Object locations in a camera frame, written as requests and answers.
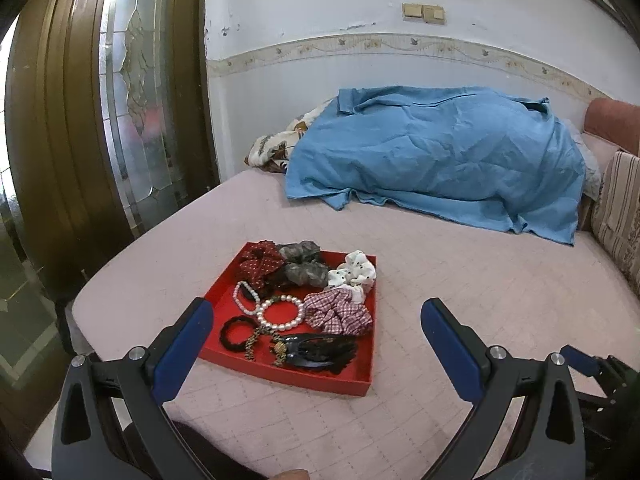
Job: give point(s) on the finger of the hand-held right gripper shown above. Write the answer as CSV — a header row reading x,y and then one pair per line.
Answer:
x,y
582,360

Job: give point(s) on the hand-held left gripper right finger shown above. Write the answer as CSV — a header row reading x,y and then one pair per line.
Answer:
x,y
450,345

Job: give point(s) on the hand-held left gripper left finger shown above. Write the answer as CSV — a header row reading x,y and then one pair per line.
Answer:
x,y
185,350

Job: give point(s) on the red tray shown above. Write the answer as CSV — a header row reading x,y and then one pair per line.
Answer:
x,y
220,302

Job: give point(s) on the red dotted scrunchie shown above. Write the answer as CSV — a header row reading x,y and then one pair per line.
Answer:
x,y
260,260

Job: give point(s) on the pink plaid scrunchie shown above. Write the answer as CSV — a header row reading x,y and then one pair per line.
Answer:
x,y
335,310

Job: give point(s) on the white dotted scrunchie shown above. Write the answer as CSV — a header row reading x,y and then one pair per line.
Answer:
x,y
355,270

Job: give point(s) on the black hair claw clip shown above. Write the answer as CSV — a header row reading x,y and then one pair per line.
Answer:
x,y
320,355

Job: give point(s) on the grey sheer scrunchie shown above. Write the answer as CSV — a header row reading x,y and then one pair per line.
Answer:
x,y
300,272

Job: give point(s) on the pink bed mattress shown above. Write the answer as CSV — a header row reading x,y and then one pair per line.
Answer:
x,y
475,270

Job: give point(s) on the striped cushion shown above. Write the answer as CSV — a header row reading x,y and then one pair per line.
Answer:
x,y
617,210

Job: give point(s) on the wooden glass-panel door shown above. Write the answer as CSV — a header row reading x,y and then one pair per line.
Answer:
x,y
50,110
20,310

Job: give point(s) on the blue cloth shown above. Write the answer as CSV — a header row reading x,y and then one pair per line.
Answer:
x,y
440,160

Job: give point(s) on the white frilled pillow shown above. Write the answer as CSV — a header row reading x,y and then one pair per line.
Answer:
x,y
592,170

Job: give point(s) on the floral blanket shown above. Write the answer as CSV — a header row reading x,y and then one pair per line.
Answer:
x,y
270,147

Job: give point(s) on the pink sofa armrest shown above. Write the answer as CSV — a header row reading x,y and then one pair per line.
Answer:
x,y
615,120

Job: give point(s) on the beige light switch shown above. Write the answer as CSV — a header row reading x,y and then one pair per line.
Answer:
x,y
434,14
413,12

